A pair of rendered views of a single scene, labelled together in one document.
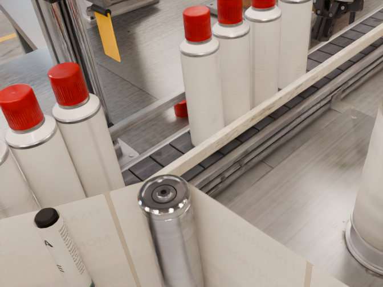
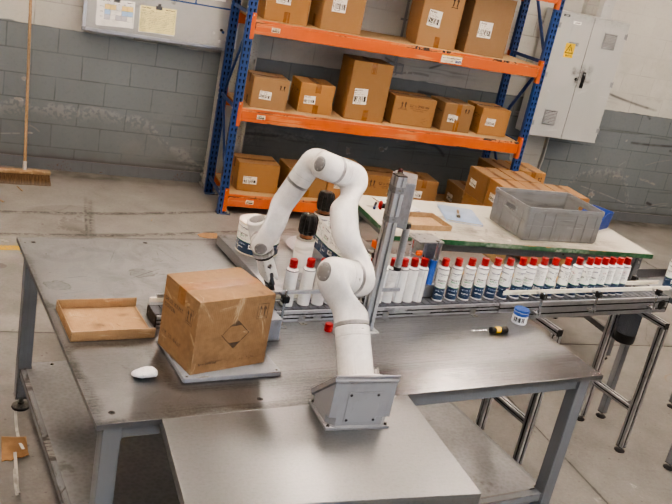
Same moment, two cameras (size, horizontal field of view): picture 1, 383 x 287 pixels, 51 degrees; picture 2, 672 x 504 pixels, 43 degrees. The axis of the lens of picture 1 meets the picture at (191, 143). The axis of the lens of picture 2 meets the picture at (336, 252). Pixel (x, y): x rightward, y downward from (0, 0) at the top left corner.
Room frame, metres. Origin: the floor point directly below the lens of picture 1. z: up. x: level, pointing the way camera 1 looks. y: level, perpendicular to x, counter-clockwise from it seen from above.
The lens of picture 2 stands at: (3.76, 0.26, 2.28)
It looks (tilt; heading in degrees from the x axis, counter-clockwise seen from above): 20 degrees down; 185
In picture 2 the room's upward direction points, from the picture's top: 12 degrees clockwise
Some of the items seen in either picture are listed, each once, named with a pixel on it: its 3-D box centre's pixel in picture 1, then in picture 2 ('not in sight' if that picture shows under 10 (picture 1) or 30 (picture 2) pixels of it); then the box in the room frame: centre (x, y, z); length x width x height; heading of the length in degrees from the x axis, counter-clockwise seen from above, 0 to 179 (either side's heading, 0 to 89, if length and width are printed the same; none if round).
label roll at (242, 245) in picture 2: not in sight; (258, 235); (0.05, -0.45, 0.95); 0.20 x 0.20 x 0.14
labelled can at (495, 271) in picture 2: not in sight; (493, 278); (-0.05, 0.66, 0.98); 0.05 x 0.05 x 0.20
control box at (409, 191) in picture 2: not in sight; (399, 199); (0.43, 0.16, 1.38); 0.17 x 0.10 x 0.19; 2
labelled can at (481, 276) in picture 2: not in sight; (480, 278); (0.00, 0.60, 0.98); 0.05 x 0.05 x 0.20
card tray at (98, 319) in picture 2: not in sight; (105, 318); (1.03, -0.77, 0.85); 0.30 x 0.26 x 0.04; 127
